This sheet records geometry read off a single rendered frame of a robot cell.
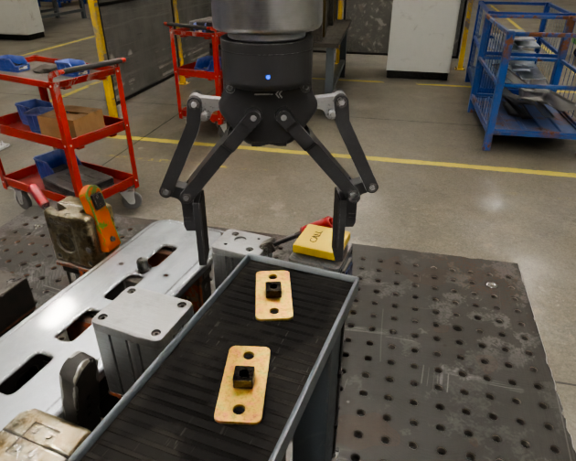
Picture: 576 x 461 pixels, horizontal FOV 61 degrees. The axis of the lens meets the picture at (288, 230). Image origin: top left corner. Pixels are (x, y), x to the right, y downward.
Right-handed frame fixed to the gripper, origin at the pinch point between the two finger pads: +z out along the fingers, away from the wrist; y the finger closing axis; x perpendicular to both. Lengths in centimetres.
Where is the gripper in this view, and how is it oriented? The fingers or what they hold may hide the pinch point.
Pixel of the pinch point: (271, 246)
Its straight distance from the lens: 49.6
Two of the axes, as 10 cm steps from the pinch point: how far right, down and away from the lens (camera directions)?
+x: 0.5, 5.0, -8.6
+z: 0.0, 8.7, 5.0
